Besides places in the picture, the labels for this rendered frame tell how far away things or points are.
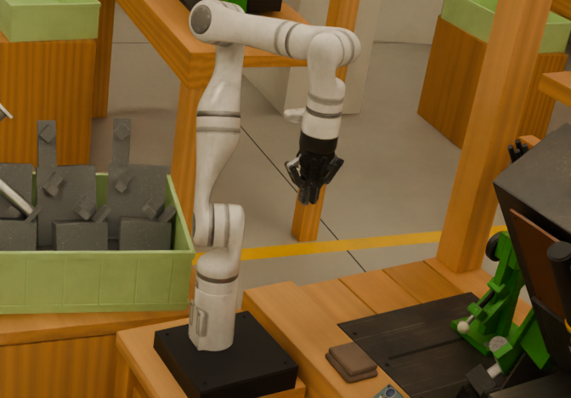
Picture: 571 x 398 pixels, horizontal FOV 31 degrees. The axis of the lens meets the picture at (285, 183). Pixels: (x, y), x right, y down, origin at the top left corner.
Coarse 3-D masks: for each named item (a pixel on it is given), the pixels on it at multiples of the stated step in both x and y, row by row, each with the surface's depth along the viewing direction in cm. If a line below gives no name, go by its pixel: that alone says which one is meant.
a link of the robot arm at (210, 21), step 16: (208, 0) 209; (192, 16) 210; (208, 16) 207; (224, 16) 205; (240, 16) 203; (256, 16) 202; (192, 32) 211; (208, 32) 207; (224, 32) 205; (240, 32) 203; (256, 32) 201; (272, 32) 198; (272, 48) 199
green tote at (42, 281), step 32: (32, 192) 273; (96, 192) 277; (0, 256) 234; (32, 256) 236; (64, 256) 238; (96, 256) 240; (128, 256) 242; (160, 256) 244; (192, 256) 246; (0, 288) 238; (32, 288) 240; (64, 288) 242; (96, 288) 244; (128, 288) 247; (160, 288) 249
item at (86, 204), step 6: (54, 174) 256; (48, 180) 256; (54, 180) 257; (60, 180) 257; (42, 186) 257; (48, 186) 253; (54, 186) 253; (54, 192) 253; (84, 198) 260; (78, 204) 261; (84, 204) 260; (90, 204) 261; (78, 210) 257; (84, 210) 257; (84, 216) 257
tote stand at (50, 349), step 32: (192, 288) 263; (0, 320) 239; (32, 320) 241; (64, 320) 243; (96, 320) 245; (128, 320) 247; (160, 320) 250; (0, 352) 237; (32, 352) 241; (64, 352) 244; (96, 352) 247; (0, 384) 241; (32, 384) 245; (64, 384) 248; (96, 384) 252
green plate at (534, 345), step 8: (528, 320) 198; (536, 320) 198; (520, 328) 200; (528, 328) 200; (536, 328) 198; (520, 336) 201; (528, 336) 200; (536, 336) 198; (512, 344) 202; (520, 344) 203; (528, 344) 200; (536, 344) 198; (544, 344) 197; (520, 352) 206; (528, 352) 201; (536, 352) 199; (544, 352) 197; (536, 360) 199; (544, 360) 197; (544, 368) 199
